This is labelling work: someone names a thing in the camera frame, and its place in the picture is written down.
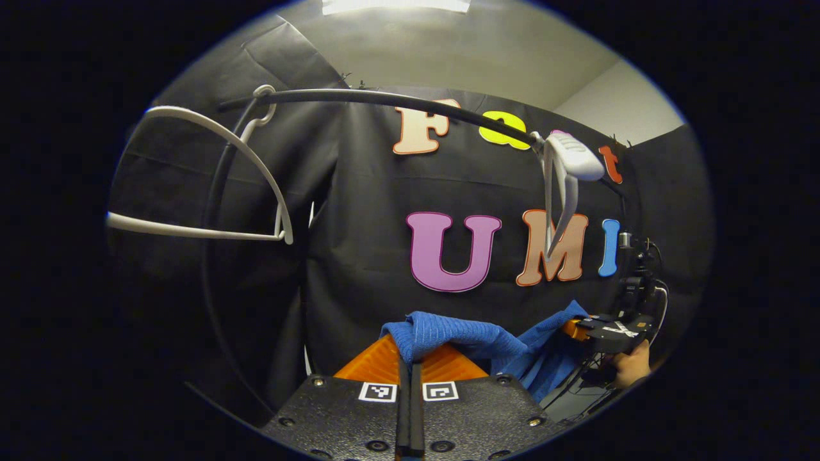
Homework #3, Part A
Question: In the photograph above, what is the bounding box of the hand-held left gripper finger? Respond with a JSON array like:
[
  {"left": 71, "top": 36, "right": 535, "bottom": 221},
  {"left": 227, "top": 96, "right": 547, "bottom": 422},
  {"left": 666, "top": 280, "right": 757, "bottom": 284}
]
[
  {"left": 410, "top": 343, "right": 571, "bottom": 460},
  {"left": 259, "top": 333, "right": 412, "bottom": 460}
]

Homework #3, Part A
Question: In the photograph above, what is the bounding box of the blue corduroy jacket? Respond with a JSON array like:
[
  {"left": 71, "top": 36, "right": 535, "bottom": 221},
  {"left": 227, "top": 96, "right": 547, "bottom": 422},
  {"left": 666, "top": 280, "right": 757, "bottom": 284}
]
[{"left": 379, "top": 300, "right": 593, "bottom": 404}]

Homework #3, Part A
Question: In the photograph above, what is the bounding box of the white plastic clothes hanger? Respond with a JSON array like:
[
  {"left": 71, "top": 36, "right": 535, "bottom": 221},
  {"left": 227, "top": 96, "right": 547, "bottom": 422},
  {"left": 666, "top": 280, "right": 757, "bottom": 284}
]
[
  {"left": 106, "top": 85, "right": 295, "bottom": 246},
  {"left": 529, "top": 129, "right": 606, "bottom": 260}
]

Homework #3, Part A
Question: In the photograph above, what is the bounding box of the black backdrop cloth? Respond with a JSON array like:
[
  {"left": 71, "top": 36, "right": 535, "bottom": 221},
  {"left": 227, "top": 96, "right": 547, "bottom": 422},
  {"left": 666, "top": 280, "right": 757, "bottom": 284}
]
[{"left": 106, "top": 16, "right": 715, "bottom": 430}]

